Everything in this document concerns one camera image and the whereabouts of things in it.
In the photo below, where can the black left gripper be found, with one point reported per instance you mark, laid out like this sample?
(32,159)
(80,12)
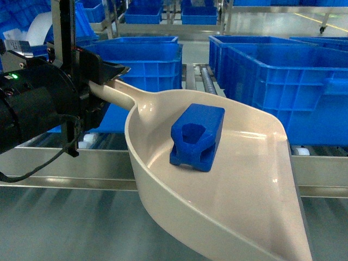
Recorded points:
(70,93)

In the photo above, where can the blue plastic block part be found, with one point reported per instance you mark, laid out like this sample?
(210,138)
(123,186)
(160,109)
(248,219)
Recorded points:
(196,135)

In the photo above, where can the beige plastic dustpan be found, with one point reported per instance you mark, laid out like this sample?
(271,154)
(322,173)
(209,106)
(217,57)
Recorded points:
(247,207)

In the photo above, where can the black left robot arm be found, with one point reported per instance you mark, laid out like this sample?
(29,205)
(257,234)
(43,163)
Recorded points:
(39,93)

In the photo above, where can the stainless steel roller shelf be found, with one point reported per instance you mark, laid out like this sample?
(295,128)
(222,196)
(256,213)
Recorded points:
(253,161)

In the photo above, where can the blue tray back left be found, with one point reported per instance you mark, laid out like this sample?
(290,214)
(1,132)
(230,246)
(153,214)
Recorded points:
(143,15)

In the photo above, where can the blue tray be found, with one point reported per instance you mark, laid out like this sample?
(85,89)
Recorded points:
(199,15)
(143,15)

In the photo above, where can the blue tray back right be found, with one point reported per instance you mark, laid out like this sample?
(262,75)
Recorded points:
(199,15)

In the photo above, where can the blue plastic crate left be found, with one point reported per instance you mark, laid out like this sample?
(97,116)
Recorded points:
(154,66)

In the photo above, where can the blue plastic crate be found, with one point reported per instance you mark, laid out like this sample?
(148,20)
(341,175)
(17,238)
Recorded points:
(154,66)
(304,86)

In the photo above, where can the blue crate behind left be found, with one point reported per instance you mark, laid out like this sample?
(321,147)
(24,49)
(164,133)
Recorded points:
(143,39)

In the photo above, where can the white curved sheet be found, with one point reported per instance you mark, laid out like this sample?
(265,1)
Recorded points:
(39,29)

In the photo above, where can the blue crate far left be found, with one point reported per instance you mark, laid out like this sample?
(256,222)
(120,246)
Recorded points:
(16,17)

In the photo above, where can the blue plastic crate right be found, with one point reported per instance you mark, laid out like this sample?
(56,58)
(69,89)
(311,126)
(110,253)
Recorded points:
(304,86)

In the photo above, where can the blue crate far right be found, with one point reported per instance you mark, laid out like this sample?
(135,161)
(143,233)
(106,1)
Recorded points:
(339,43)

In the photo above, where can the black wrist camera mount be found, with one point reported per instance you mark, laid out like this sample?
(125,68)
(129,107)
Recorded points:
(64,33)

